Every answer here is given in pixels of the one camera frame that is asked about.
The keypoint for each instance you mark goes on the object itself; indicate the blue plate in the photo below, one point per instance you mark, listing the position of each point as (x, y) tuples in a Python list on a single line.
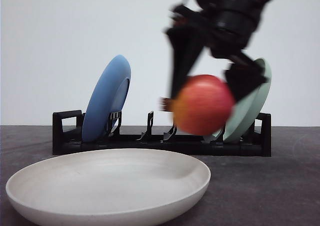
[(107, 96)]

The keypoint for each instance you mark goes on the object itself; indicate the red pomegranate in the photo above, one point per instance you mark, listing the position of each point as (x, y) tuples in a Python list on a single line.
[(204, 105)]

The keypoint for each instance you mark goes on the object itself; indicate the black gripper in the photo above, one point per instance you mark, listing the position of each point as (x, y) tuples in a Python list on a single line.
[(225, 34)]

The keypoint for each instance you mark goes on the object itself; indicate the black dish rack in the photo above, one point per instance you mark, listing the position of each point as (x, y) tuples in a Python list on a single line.
[(69, 138)]

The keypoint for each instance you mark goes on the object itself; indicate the green plate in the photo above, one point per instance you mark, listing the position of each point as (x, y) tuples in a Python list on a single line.
[(247, 110)]

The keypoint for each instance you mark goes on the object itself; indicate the white plate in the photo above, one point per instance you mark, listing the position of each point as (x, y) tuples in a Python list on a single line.
[(107, 187)]

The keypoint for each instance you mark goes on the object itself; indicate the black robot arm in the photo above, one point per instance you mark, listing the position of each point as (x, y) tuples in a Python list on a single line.
[(248, 7)]

